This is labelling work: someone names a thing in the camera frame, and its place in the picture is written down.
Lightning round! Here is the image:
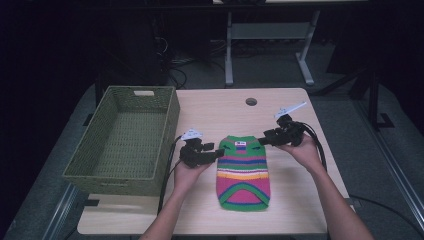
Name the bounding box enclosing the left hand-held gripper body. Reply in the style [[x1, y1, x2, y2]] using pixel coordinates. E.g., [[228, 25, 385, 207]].
[[179, 128, 216, 169]]

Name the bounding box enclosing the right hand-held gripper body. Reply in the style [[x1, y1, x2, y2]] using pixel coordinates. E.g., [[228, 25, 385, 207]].
[[273, 101, 308, 148]]

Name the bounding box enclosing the striped knitted pet sweater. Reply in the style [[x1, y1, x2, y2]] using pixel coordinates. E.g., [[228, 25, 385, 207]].
[[215, 134, 272, 212]]

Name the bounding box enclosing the person's left hand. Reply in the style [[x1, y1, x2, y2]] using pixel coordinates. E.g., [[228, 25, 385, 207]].
[[173, 156, 215, 194]]

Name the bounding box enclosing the person's right hand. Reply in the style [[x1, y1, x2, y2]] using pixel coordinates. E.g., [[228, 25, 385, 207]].
[[276, 133, 323, 175]]

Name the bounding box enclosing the green woven basket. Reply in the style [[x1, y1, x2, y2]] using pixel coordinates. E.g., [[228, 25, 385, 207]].
[[62, 85, 181, 197]]

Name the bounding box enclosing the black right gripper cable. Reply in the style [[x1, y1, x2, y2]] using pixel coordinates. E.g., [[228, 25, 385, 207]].
[[298, 121, 328, 173]]

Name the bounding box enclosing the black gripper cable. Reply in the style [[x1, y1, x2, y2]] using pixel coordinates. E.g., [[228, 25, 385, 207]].
[[157, 134, 184, 215], [298, 121, 328, 173]]

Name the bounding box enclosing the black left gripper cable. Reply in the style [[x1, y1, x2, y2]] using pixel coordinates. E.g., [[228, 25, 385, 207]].
[[157, 134, 184, 215]]

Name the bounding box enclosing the tangle of black cables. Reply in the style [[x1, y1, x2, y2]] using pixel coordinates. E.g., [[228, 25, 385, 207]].
[[156, 36, 189, 90]]

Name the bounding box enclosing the grey metal desk frame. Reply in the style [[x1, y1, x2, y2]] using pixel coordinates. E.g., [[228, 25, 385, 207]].
[[224, 9, 322, 88]]

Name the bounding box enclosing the black floor cable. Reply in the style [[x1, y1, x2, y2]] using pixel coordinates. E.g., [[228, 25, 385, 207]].
[[348, 194, 424, 236]]

